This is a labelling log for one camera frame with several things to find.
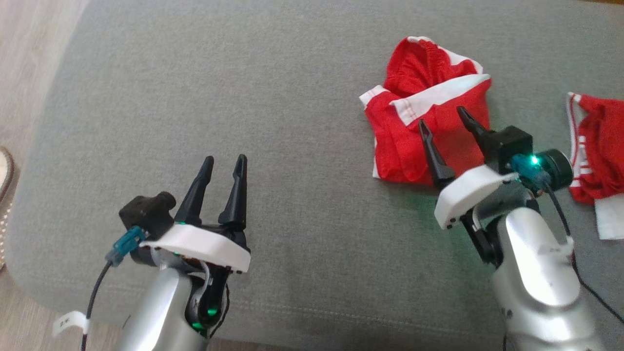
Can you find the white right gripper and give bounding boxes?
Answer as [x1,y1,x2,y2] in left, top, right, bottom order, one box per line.
[418,106,517,230]

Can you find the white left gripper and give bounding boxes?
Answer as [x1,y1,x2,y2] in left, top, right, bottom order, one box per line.
[141,154,252,273]

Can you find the red shorts with white stripes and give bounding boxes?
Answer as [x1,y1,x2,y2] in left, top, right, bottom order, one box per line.
[359,36,492,187]

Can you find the red basketball jersey with number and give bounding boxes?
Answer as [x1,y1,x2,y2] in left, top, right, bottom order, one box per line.
[565,92,624,240]

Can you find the grey fabric sofa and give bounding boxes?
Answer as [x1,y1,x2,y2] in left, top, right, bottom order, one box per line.
[5,0,624,351]

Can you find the beige perforated laundry basket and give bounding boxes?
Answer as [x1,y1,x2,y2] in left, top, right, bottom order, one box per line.
[0,146,15,269]

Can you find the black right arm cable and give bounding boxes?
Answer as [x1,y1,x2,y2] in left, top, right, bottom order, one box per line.
[510,155,624,325]

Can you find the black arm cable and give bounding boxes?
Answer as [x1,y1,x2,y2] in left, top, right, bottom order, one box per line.
[80,226,147,351]
[510,155,624,325]

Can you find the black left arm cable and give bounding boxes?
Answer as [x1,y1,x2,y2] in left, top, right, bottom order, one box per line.
[80,226,147,351]

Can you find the white right cable label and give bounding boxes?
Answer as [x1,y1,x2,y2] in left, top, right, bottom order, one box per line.
[536,235,575,258]

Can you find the white cable label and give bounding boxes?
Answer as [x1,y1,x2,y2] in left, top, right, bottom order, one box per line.
[52,311,90,337]
[536,235,575,258]

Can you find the white left cable label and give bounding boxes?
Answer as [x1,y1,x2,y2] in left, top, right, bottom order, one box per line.
[52,311,90,337]

